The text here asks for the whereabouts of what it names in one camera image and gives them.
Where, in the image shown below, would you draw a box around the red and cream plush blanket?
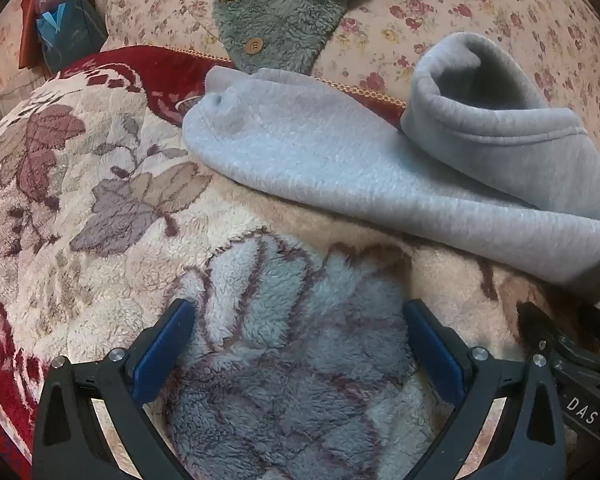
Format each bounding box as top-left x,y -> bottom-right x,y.
0,45 -> 600,480

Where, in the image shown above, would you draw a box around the red flat box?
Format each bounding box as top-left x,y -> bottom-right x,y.
19,0 -> 43,70

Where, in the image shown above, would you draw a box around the grey fleece pants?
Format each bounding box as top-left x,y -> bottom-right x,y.
182,32 -> 600,306

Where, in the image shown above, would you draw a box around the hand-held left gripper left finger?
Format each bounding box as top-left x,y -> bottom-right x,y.
32,298 -> 197,480

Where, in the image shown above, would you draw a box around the rose print quilt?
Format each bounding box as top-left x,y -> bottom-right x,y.
95,0 -> 600,173

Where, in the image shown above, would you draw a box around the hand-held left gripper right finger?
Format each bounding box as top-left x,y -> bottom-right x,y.
404,299 -> 567,480

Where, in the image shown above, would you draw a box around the grey-green fleece jacket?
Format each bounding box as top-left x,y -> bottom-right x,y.
212,0 -> 426,77

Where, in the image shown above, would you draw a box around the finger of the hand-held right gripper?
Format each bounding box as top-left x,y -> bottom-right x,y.
517,302 -> 563,361

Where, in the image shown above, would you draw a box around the floral print pillow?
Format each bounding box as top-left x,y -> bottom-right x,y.
0,0 -> 37,106

